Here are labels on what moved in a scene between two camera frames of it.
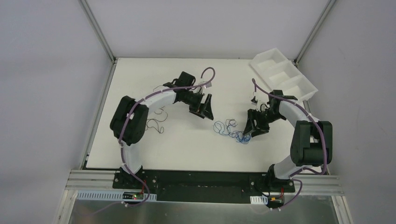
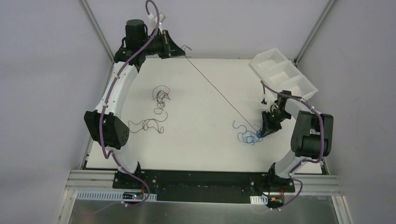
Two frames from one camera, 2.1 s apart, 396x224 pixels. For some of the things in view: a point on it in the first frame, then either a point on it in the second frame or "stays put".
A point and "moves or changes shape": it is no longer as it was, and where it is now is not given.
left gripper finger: x=203 y=112 -> x=175 y=51
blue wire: x=219 y=127 moves or changes shape
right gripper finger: x=256 y=131 -> x=269 y=131
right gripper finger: x=249 y=127 -> x=265 y=130
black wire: x=230 y=122 -> x=212 y=84
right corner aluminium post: x=328 y=8 stays put
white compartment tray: x=281 y=74 stays put
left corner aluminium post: x=101 y=36 stays put
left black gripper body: x=200 y=104 -> x=166 y=45
